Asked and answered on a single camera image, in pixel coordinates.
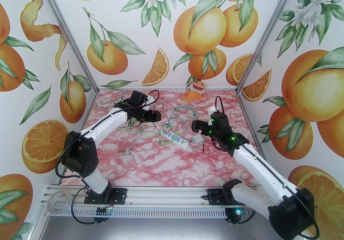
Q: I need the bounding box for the black left wrist camera cable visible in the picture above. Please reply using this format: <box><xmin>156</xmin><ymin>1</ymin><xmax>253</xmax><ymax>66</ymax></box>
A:
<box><xmin>146</xmin><ymin>89</ymin><xmax>161</xmax><ymax>106</ymax></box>

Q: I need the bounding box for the orange plush toy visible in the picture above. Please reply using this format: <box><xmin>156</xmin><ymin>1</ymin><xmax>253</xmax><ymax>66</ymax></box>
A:
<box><xmin>181</xmin><ymin>79</ymin><xmax>208</xmax><ymax>102</ymax></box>

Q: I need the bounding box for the aluminium frame post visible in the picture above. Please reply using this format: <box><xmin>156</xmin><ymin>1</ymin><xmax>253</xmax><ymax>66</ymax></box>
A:
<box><xmin>234</xmin><ymin>0</ymin><xmax>313</xmax><ymax>96</ymax></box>
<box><xmin>34</xmin><ymin>0</ymin><xmax>99</xmax><ymax>96</ymax></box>

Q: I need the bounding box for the aluminium mounting rail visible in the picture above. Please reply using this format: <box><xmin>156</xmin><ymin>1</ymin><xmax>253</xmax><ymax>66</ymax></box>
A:
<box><xmin>40</xmin><ymin>184</ymin><xmax>289</xmax><ymax>218</ymax></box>

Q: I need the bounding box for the black base cable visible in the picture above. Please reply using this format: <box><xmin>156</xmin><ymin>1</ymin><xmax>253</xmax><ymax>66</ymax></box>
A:
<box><xmin>69</xmin><ymin>188</ymin><xmax>113</xmax><ymax>226</ymax></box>
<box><xmin>226</xmin><ymin>207</ymin><xmax>257</xmax><ymax>226</ymax></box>

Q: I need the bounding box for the pink USB cable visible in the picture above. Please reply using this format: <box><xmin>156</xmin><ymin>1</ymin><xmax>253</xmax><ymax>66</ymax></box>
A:
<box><xmin>118</xmin><ymin>140</ymin><xmax>128</xmax><ymax>157</ymax></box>

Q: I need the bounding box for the white power strip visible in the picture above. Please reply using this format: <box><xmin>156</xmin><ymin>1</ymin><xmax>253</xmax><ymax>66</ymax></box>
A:
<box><xmin>161</xmin><ymin>130</ymin><xmax>189</xmax><ymax>148</ymax></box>

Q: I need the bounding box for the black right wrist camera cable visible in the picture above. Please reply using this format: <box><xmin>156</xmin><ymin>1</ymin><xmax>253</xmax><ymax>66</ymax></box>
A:
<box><xmin>215</xmin><ymin>96</ymin><xmax>227</xmax><ymax>116</ymax></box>

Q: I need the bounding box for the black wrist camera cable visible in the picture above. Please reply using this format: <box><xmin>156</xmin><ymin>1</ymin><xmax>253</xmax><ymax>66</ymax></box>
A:
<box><xmin>215</xmin><ymin>96</ymin><xmax>227</xmax><ymax>116</ymax></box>
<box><xmin>146</xmin><ymin>89</ymin><xmax>161</xmax><ymax>106</ymax></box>

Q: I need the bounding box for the teal USB cable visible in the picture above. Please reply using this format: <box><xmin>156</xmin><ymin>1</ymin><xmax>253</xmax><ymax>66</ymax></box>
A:
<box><xmin>174</xmin><ymin>106</ymin><xmax>199</xmax><ymax>119</ymax></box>

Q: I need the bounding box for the clear tape roll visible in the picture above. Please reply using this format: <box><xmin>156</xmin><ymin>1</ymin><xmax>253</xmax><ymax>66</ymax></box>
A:
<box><xmin>48</xmin><ymin>191</ymin><xmax>70</xmax><ymax>214</ymax></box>

